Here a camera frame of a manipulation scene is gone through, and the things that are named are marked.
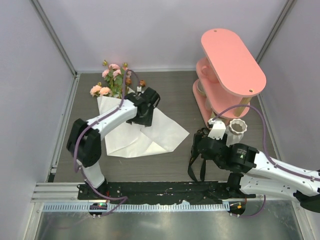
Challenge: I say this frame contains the black ribbon strap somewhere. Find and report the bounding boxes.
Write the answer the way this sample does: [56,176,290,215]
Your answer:
[187,127,210,183]

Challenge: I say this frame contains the white wrapping paper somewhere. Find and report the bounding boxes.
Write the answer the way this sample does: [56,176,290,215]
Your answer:
[97,96,189,158]

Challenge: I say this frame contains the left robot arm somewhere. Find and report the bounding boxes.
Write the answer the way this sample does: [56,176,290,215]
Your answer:
[66,87,160,200]

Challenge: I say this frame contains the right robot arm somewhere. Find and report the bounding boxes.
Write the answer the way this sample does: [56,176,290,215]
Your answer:
[187,128,320,213]

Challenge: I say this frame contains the white ribbed vase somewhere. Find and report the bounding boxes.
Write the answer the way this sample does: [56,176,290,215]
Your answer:
[225,118,248,147]

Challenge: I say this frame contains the pink rose bouquet flowers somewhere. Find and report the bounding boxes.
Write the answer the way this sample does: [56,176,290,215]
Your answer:
[89,60,146,99]

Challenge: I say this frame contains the pink cup on shelf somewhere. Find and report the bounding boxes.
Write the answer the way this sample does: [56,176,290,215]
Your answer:
[201,65,213,79]

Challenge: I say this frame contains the pink three-tier shelf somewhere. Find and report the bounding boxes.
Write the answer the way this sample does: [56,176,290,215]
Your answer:
[192,28,267,124]

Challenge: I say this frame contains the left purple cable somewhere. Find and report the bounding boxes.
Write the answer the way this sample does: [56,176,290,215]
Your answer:
[73,69,141,218]

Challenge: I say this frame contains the purple cable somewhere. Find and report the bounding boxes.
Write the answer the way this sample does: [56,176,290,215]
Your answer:
[73,69,141,218]
[212,104,320,218]

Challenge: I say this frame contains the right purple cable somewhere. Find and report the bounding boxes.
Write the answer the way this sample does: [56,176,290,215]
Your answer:
[212,104,320,218]

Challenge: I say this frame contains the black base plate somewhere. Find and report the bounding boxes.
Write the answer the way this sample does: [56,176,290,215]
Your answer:
[77,180,233,205]

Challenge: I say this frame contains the white slotted cable duct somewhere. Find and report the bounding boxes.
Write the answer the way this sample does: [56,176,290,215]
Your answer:
[42,201,230,213]

